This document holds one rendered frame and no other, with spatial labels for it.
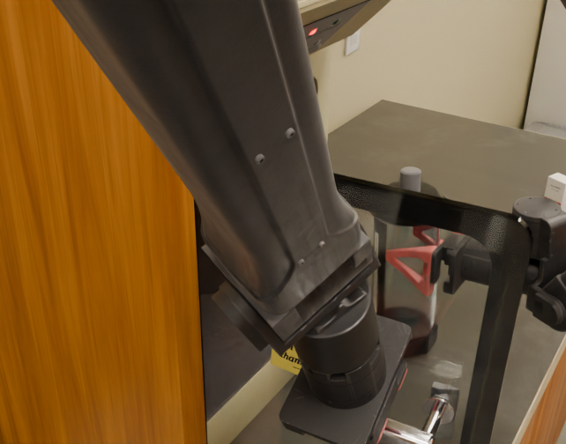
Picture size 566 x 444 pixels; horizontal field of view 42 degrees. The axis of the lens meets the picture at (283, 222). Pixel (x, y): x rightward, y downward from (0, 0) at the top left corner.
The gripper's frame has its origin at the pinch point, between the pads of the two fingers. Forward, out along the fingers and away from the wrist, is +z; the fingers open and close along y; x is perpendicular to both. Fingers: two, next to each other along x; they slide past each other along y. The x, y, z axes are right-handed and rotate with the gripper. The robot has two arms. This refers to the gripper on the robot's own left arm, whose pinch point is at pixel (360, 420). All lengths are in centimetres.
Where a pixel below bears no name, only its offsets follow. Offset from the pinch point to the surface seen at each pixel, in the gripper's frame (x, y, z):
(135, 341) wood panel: -18.8, 2.4, -6.0
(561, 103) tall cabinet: -23, -251, 206
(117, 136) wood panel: -18.2, -5.7, -22.9
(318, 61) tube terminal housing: -19.9, -37.2, -2.7
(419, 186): -10.1, -40.1, 19.8
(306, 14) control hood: -10.8, -22.0, -22.1
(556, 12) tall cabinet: -32, -270, 169
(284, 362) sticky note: -9.2, -3.4, 2.2
